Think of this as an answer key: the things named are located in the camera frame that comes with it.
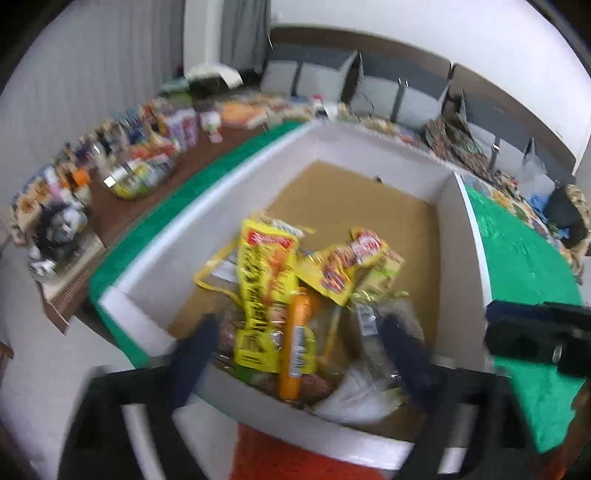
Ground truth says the glass bowl of snacks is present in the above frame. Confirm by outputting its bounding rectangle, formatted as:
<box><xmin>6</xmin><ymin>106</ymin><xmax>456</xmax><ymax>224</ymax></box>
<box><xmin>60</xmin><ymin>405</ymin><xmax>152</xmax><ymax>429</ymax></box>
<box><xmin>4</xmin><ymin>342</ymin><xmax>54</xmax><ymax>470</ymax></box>
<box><xmin>102</xmin><ymin>153</ymin><xmax>177</xmax><ymax>201</ymax></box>

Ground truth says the green table cloth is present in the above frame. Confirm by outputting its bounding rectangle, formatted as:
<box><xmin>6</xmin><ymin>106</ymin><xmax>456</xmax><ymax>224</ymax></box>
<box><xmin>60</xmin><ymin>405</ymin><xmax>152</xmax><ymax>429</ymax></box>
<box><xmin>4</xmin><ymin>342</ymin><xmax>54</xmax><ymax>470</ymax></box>
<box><xmin>89</xmin><ymin>122</ymin><xmax>582</xmax><ymax>450</ymax></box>

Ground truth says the black bag on sofa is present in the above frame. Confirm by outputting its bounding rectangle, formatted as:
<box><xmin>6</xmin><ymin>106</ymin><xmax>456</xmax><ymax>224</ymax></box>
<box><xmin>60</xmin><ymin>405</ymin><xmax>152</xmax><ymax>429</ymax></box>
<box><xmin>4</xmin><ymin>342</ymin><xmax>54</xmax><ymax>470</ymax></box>
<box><xmin>543</xmin><ymin>184</ymin><xmax>590</xmax><ymax>249</ymax></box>

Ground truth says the white plastic packet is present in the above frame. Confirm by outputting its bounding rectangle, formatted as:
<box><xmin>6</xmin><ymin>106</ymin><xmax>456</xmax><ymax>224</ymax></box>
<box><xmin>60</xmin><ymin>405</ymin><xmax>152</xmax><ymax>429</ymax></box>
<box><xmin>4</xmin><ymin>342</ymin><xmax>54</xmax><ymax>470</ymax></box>
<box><xmin>311</xmin><ymin>360</ymin><xmax>408</xmax><ymax>426</ymax></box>

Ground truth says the brown side table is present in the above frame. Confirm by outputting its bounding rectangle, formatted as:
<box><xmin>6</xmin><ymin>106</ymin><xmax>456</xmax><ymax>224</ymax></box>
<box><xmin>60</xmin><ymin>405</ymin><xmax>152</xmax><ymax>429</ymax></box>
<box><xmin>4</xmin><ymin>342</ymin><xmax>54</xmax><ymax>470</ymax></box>
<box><xmin>41</xmin><ymin>124</ymin><xmax>274</xmax><ymax>333</ymax></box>

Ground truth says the clear wrapped snack packet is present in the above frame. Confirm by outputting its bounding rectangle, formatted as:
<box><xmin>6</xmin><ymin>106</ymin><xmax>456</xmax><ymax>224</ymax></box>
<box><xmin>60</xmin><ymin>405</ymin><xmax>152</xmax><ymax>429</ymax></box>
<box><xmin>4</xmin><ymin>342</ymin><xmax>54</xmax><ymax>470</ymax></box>
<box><xmin>349</xmin><ymin>293</ymin><xmax>425</xmax><ymax>376</ymax></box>

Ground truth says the yellow red snack bag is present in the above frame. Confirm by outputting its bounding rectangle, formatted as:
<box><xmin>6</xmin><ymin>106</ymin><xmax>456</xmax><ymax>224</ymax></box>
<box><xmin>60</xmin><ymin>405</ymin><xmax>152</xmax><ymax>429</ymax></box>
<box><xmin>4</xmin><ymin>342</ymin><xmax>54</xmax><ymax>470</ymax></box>
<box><xmin>295</xmin><ymin>227</ymin><xmax>405</xmax><ymax>306</ymax></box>

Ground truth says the floral fabric bag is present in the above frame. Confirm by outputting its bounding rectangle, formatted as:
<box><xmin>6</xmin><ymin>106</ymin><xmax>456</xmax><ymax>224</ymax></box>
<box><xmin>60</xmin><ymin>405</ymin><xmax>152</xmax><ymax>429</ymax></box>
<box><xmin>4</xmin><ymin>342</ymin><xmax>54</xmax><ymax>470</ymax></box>
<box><xmin>422</xmin><ymin>95</ymin><xmax>500</xmax><ymax>184</ymax></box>

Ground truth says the orange sausage stick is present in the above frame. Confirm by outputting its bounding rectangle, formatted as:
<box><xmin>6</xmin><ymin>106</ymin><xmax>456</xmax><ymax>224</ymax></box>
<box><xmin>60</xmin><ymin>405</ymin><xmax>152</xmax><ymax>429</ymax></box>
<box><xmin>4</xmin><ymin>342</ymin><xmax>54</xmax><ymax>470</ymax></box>
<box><xmin>279</xmin><ymin>288</ymin><xmax>317</xmax><ymax>402</ymax></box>

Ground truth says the yellow noodle snack packet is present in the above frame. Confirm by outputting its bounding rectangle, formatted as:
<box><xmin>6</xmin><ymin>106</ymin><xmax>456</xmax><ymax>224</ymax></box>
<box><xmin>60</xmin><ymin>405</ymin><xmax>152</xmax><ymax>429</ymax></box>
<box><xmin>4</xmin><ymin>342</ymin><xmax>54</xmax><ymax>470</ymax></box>
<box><xmin>193</xmin><ymin>217</ymin><xmax>306</xmax><ymax>375</ymax></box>

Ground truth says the white box with cardboard bottom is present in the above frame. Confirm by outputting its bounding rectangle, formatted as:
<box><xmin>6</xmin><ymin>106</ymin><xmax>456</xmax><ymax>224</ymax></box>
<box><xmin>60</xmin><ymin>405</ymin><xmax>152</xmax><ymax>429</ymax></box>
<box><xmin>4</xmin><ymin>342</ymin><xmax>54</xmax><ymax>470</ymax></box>
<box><xmin>89</xmin><ymin>121</ymin><xmax>492</xmax><ymax>470</ymax></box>

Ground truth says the grey sofa cushion row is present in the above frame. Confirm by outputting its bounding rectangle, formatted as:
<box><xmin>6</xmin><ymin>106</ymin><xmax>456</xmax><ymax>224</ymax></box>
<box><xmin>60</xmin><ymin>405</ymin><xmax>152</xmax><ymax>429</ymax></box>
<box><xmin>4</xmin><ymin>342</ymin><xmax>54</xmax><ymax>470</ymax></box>
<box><xmin>259</xmin><ymin>43</ymin><xmax>575</xmax><ymax>184</ymax></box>

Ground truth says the purple snack carton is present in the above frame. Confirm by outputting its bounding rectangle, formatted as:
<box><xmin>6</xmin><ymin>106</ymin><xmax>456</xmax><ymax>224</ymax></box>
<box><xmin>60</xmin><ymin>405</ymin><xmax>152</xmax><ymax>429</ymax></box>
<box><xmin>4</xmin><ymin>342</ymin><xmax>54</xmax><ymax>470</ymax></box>
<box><xmin>163</xmin><ymin>109</ymin><xmax>198</xmax><ymax>152</ymax></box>

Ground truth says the white bottle red cap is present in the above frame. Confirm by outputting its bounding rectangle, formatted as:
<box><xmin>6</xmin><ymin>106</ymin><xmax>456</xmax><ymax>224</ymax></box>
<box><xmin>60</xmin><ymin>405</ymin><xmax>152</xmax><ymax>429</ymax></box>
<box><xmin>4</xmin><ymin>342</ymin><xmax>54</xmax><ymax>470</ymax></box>
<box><xmin>199</xmin><ymin>110</ymin><xmax>222</xmax><ymax>143</ymax></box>

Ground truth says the orange book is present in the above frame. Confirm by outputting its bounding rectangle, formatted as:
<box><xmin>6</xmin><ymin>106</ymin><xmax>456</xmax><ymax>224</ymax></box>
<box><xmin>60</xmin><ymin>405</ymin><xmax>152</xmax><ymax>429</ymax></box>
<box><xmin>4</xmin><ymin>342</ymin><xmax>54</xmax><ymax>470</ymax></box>
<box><xmin>219</xmin><ymin>101</ymin><xmax>269</xmax><ymax>130</ymax></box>

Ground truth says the white hat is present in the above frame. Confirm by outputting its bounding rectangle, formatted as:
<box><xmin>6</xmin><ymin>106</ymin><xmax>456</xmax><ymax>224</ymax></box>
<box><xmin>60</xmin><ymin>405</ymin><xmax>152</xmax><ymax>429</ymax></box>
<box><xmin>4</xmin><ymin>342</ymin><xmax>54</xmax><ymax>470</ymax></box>
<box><xmin>184</xmin><ymin>63</ymin><xmax>243</xmax><ymax>89</ymax></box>

